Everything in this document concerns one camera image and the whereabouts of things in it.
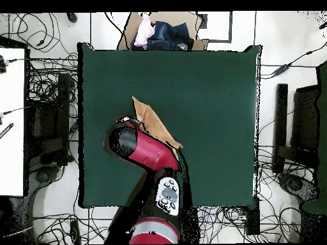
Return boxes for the black printed strip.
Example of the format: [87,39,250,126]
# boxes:
[0,122,14,140]

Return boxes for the dark green table cloth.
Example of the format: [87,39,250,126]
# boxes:
[77,41,262,209]

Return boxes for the white side table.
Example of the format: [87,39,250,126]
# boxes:
[0,47,26,197]

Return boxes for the black cable tangle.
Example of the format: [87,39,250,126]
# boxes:
[255,145,316,243]
[26,50,79,103]
[33,206,113,244]
[197,205,248,243]

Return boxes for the black equipment stand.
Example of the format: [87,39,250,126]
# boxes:
[25,72,72,168]

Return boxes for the black round base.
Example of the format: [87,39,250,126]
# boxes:
[277,172,319,204]

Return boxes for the black panel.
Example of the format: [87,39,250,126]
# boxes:
[289,84,321,154]

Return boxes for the blue denim jeans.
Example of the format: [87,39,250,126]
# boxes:
[130,20,195,51]

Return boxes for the black rectangular box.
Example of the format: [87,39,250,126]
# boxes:
[245,198,261,236]

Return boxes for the black cable adapter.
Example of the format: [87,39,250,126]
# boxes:
[271,63,291,76]

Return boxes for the white pink garment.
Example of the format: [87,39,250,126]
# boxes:
[133,13,156,47]

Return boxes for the black upright bar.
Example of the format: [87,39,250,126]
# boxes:
[272,83,289,175]

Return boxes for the tan terry towel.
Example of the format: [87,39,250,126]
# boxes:
[132,96,184,161]

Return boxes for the black power strip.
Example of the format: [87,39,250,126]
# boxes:
[70,219,82,244]

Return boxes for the brown cardboard box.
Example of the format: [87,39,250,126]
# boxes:
[117,11,209,51]

